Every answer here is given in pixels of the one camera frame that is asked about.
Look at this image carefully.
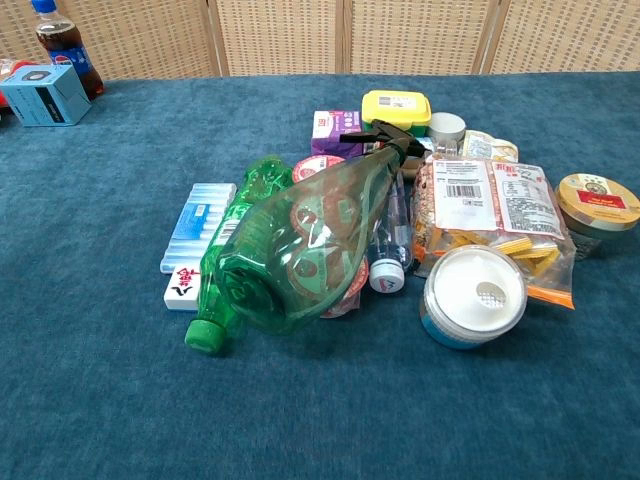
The blue velvet tablecloth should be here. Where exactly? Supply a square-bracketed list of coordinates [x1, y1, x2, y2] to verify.
[0, 70, 640, 480]

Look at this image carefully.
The white lidded blue jar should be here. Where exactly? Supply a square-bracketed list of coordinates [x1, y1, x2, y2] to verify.
[419, 244, 529, 350]

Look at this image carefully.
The woven folding screen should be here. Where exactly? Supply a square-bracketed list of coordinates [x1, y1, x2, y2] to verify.
[0, 0, 640, 82]

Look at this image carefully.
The round gold tin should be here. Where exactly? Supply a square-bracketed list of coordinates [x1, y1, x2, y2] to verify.
[554, 172, 640, 261]

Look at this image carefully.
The purple carton box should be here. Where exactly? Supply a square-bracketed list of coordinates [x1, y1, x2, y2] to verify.
[310, 110, 380, 158]

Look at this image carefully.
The silver round tin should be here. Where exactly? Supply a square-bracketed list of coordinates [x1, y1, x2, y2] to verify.
[428, 111, 467, 145]

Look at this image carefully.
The light blue cardboard box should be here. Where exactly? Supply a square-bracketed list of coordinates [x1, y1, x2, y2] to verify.
[0, 63, 93, 128]

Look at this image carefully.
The blue cola bottle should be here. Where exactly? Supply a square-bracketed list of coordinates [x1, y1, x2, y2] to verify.
[30, 0, 106, 98]

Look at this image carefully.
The green soda bottle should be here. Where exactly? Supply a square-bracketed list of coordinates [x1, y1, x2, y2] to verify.
[184, 155, 295, 356]

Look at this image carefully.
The yellow lidded green box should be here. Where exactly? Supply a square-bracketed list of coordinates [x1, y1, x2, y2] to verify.
[361, 89, 433, 138]

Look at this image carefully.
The clear water bottle white cap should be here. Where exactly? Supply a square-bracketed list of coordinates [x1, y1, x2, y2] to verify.
[367, 170, 414, 294]

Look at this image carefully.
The green spray bottle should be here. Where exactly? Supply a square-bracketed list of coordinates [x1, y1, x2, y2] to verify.
[199, 118, 426, 335]

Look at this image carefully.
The beige snack packet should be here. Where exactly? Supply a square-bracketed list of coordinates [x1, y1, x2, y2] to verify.
[461, 129, 519, 163]

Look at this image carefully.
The clear bag of snacks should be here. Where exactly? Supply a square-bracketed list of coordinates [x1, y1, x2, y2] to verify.
[410, 152, 576, 311]

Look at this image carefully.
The white blue tissue pack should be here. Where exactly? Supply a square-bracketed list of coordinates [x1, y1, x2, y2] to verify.
[159, 182, 238, 275]

